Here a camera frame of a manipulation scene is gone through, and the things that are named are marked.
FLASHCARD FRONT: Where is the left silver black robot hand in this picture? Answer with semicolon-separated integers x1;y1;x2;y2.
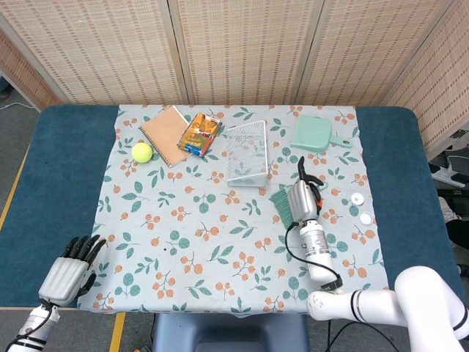
38;235;107;307

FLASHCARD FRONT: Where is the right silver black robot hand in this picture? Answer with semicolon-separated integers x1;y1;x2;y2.
287;155;325;225

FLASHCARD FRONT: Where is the mint green hand broom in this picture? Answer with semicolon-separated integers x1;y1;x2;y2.
269;177;325;230

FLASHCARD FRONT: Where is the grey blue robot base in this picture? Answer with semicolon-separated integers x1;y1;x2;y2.
152;313;312;352

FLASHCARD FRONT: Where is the mint green dustpan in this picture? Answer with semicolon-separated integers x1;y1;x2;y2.
290;114;353;153

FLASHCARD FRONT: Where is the white mesh wedge organizer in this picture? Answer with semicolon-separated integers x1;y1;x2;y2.
224;120;269;188

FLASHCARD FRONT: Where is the dark blue table cover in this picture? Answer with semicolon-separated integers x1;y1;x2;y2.
0;105;465;316

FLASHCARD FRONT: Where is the floral fruit print tablecloth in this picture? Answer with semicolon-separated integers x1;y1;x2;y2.
76;104;389;318

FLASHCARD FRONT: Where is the orange snack packet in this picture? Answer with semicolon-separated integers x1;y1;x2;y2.
177;112;224;158

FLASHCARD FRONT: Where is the white power strip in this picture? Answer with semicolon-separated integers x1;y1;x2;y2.
429;163;469;188

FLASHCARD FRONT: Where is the yellow tennis ball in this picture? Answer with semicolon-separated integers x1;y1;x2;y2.
131;142;154;164

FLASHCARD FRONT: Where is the brown spiral notebook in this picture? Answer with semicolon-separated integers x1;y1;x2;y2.
139;105;194;169

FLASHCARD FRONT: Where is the woven bamboo folding screen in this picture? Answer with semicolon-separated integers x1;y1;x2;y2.
0;0;469;158

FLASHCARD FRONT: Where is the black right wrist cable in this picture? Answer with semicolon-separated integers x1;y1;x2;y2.
285;221;345;293

